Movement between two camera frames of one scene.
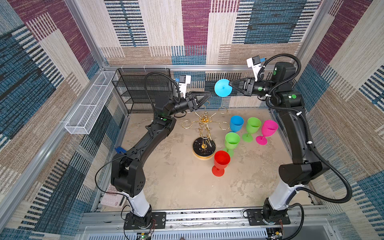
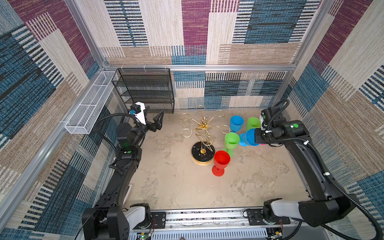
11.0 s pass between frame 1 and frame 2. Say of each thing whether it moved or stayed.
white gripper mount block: moved
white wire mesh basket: stayed
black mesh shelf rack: stayed
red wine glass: stayed
